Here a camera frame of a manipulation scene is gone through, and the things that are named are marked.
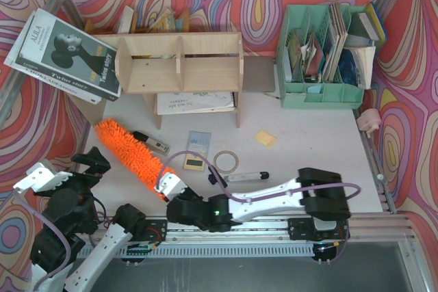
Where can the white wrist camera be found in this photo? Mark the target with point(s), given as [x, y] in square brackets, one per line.
[169, 186]
[41, 177]

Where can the wooden bookshelf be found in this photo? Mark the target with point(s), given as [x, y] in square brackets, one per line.
[152, 64]

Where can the brown board behind shelf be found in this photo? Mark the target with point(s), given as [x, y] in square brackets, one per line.
[258, 74]

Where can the pencil by organizer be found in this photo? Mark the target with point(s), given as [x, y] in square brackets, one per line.
[271, 95]

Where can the white book under Twins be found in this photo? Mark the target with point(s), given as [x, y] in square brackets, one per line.
[64, 86]

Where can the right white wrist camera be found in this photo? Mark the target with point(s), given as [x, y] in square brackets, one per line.
[169, 186]

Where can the grey black stapler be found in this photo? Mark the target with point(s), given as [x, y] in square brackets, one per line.
[151, 143]

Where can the orange microfiber duster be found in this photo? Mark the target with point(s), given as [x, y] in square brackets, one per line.
[133, 154]

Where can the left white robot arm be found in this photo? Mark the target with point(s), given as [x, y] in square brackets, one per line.
[53, 253]

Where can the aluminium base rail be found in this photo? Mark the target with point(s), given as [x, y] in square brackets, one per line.
[268, 236]

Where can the grey hardcover book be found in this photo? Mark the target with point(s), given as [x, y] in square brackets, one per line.
[361, 32]

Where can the black plastic clip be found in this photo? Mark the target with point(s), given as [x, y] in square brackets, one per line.
[215, 177]

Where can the green desk organizer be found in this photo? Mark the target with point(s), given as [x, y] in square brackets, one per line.
[303, 49]

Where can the yellow sticky note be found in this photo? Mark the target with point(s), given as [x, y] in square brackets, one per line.
[265, 138]

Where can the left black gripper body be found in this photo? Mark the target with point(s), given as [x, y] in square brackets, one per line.
[79, 176]

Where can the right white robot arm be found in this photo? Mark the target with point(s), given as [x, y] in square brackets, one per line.
[319, 193]

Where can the white notebook under shelf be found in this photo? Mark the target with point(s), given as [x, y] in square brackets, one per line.
[192, 103]

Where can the pink wall hook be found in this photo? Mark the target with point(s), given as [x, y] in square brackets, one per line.
[369, 121]

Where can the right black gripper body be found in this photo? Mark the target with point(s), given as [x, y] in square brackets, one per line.
[176, 203]

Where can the black Twins story book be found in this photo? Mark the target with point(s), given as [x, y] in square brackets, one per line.
[65, 53]

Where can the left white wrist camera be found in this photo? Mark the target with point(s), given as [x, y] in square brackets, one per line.
[41, 177]

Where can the clear tube black cap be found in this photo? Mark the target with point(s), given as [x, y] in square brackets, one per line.
[249, 176]

